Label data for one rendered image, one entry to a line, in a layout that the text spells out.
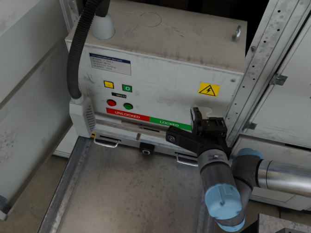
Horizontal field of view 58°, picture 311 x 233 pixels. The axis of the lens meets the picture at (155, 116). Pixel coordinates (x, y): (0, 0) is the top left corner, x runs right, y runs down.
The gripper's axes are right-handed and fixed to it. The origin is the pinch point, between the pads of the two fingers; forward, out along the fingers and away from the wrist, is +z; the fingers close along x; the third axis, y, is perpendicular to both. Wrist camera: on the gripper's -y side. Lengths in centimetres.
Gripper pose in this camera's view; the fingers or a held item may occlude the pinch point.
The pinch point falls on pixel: (191, 107)
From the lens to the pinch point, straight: 87.9
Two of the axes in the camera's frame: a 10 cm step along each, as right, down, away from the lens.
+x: 0.3, -7.5, -6.6
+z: -0.5, -6.6, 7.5
